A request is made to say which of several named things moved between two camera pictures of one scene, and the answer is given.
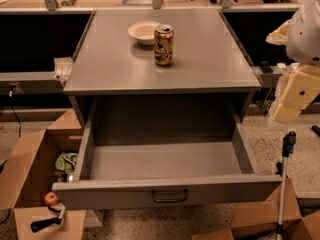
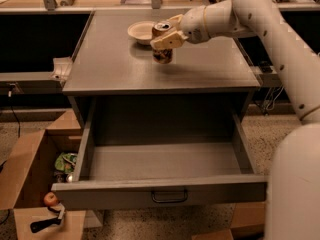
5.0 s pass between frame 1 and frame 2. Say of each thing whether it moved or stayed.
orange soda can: stayed
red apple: stayed
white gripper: moved
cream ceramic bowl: stayed
